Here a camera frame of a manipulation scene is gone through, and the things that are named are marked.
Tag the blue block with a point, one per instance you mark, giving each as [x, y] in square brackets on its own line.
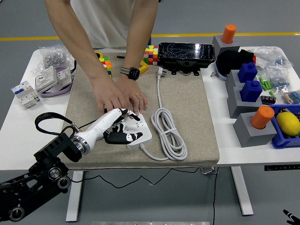
[247, 72]
[250, 91]

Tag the grey block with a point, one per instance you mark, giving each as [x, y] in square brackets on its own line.
[232, 80]
[253, 138]
[219, 44]
[236, 107]

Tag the green plastic pegs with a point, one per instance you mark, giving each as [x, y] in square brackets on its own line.
[265, 84]

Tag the white wall socket panel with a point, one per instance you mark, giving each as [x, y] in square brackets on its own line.
[63, 76]
[45, 78]

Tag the clear bag of resistors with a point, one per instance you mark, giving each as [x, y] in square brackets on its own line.
[291, 97]

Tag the round yellow tape measure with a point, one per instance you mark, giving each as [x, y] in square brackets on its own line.
[99, 55]

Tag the black wristwatch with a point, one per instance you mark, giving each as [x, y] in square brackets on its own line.
[133, 73]

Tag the person's left forearm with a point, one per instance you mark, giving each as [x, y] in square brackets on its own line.
[138, 35]

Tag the square yellow tape measure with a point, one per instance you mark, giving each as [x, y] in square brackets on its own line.
[144, 66]

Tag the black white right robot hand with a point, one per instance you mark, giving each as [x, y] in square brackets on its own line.
[294, 216]

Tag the white blue circuit breaker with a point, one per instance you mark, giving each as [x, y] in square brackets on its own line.
[24, 91]

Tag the person's right forearm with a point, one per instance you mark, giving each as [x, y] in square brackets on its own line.
[75, 39]

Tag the black cloth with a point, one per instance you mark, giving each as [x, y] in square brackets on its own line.
[228, 62]

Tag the black device cracked glossy top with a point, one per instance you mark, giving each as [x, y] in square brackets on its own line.
[185, 52]

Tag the yellow lemon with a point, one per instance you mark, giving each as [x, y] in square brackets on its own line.
[288, 123]

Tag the black component strip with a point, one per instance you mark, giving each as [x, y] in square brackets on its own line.
[268, 99]

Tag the small metal bracket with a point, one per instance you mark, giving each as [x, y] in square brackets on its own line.
[212, 74]

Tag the clear bag of metal nuts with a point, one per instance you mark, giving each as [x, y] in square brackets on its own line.
[52, 58]

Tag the colourful puzzle cube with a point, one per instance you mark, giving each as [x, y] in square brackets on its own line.
[107, 65]
[152, 55]

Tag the clear bag of blue parts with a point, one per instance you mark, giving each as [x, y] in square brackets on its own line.
[272, 57]
[279, 80]

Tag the grey-brown mat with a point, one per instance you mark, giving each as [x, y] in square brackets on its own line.
[187, 105]

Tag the orange cylinder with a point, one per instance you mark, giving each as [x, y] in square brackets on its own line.
[229, 34]
[262, 117]

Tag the white table leg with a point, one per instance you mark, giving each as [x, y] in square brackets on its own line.
[242, 192]
[75, 204]

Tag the person's left hand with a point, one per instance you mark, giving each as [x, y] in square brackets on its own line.
[137, 93]

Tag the white blue dish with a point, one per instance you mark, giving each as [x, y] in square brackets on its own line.
[220, 74]

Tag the small black white toy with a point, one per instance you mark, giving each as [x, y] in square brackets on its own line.
[283, 109]

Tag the lilac tape roll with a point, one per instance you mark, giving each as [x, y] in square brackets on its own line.
[56, 93]

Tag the person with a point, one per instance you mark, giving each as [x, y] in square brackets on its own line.
[105, 21]

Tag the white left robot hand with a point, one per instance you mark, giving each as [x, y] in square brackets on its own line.
[100, 126]

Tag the person's right hand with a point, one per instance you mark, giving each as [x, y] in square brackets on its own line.
[110, 93]

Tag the white power strip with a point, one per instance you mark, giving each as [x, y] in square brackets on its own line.
[144, 140]

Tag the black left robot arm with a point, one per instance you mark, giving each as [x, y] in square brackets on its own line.
[54, 150]

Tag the black table control panel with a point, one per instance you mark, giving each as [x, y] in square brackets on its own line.
[281, 167]

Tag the blue plastic bin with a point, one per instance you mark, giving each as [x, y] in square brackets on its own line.
[280, 140]

